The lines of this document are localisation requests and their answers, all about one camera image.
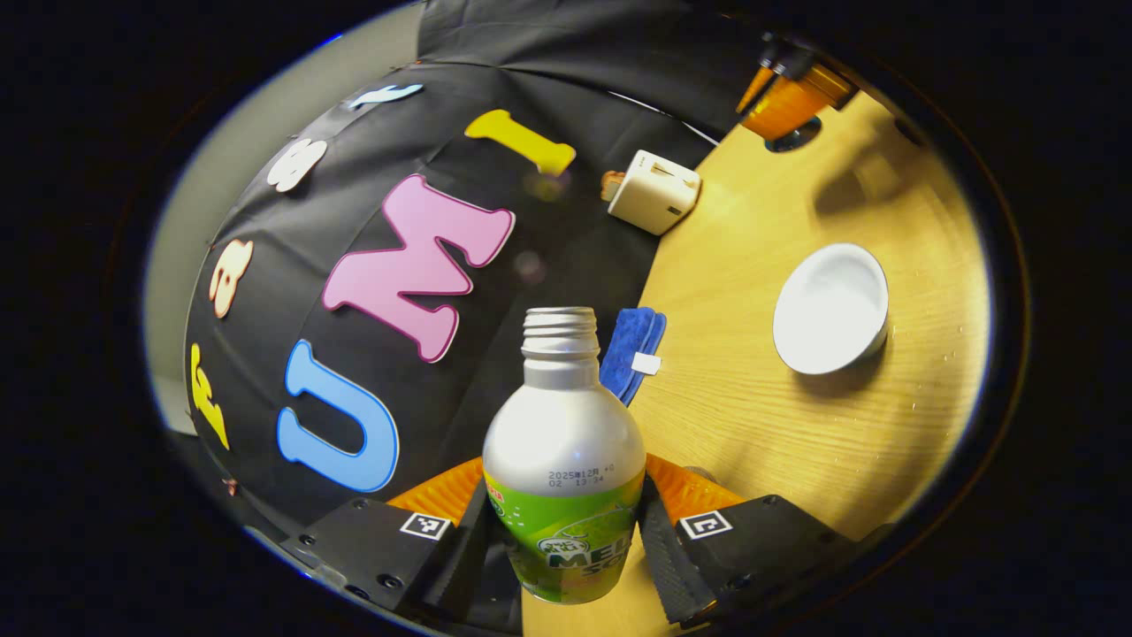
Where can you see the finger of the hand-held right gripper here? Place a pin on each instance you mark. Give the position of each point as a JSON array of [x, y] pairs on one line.
[[768, 53], [791, 102]]

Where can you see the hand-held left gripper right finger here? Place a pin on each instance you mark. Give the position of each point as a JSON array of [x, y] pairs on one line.
[[663, 557]]

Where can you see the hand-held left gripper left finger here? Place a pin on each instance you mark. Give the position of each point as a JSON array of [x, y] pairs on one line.
[[460, 566]]

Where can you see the teal teacup lid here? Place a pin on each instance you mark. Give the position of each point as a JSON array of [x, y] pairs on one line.
[[793, 137]]

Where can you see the silver green water bottle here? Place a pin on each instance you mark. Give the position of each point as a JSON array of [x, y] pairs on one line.
[[562, 433]]

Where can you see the white teacup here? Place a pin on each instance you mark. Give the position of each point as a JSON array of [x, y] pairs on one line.
[[831, 310]]

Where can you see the white toaster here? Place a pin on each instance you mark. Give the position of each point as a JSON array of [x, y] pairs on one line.
[[654, 195]]

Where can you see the toast slice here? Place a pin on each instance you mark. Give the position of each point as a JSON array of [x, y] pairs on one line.
[[612, 186]]

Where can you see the black backdrop cloth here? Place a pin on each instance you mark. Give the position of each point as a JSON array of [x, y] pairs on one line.
[[566, 80]]

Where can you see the blue folded towel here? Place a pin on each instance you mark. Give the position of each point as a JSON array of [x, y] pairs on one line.
[[630, 345]]

